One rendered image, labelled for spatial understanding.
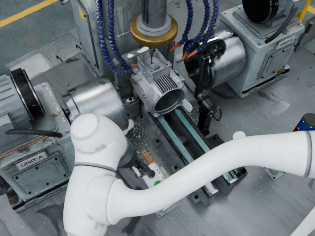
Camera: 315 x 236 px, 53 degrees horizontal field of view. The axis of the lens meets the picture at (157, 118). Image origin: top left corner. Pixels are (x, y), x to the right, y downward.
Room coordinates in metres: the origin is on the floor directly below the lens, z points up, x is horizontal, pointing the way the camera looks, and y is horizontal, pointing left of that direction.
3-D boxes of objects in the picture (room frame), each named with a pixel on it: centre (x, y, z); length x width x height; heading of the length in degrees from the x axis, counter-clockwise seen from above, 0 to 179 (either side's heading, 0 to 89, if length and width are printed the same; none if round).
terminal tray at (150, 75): (0.97, 0.02, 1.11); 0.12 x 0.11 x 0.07; 32
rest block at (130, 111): (0.93, 0.13, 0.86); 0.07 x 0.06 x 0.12; 122
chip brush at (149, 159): (0.63, 0.00, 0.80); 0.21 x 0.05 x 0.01; 36
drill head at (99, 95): (0.75, 0.30, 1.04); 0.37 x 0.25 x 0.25; 122
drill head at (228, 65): (1.11, -0.28, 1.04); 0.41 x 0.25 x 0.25; 122
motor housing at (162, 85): (0.93, 0.00, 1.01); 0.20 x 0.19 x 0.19; 32
